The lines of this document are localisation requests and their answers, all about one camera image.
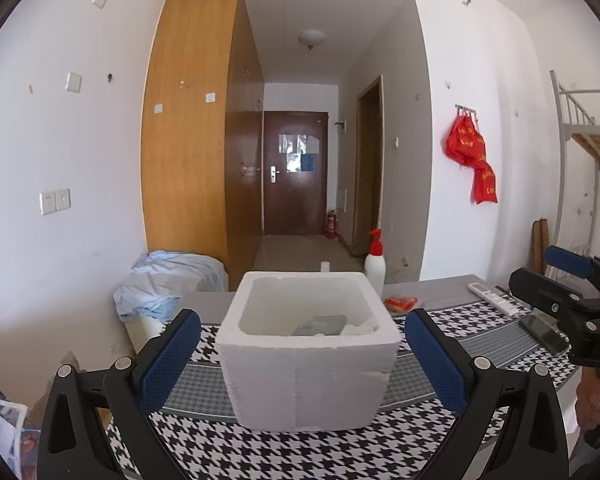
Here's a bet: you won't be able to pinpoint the leaning wooden boards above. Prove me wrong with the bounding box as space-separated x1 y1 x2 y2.
531 218 551 276

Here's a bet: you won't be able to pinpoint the white foam box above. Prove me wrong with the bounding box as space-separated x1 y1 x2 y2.
215 271 401 432

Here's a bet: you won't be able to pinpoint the grey pouch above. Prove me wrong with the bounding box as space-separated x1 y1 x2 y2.
292 314 348 337

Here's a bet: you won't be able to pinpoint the wooden wardrobe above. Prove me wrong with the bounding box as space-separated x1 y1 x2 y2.
141 0 265 291

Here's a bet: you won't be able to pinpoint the houndstooth table cloth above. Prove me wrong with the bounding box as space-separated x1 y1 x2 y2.
105 274 581 480

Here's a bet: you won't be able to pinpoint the round ceiling lamp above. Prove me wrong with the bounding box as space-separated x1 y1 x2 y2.
298 30 326 51

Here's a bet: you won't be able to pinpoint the brown entrance door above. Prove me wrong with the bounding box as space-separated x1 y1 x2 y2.
263 111 329 237

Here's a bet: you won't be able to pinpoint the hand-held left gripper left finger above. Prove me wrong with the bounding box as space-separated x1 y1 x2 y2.
37 309 201 480

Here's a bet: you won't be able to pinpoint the papers on door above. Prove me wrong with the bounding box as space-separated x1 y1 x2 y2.
279 134 317 172

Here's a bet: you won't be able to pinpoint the red plastic bag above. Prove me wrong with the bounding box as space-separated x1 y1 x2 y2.
445 112 486 168
472 160 498 205

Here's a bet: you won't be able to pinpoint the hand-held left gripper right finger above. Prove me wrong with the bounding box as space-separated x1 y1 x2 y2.
405 308 571 480

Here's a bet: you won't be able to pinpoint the white remote control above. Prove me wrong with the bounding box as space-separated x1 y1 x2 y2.
468 282 523 317

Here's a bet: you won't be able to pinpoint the light blue bedsheet pile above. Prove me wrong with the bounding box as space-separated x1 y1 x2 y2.
112 250 229 323

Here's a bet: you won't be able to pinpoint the white metal bunk bed frame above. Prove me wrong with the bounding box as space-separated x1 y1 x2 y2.
550 70 600 271

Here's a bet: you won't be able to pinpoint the white storage bin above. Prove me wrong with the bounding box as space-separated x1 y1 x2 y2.
125 317 167 356

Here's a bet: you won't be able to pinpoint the dark smartphone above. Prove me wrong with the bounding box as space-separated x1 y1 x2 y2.
519 312 571 354

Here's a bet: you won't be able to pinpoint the white pump bottle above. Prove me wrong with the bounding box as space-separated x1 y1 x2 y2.
364 229 387 298

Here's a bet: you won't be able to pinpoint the wooden side door frame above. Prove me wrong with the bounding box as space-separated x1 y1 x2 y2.
352 76 385 258

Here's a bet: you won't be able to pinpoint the stack of magazines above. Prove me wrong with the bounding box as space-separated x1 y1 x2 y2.
0 395 28 466

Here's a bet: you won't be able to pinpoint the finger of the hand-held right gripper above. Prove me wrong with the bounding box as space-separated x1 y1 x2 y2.
508 267 600 333
544 246 600 301

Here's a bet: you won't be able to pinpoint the person's right hand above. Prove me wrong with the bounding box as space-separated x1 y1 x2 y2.
575 365 600 431

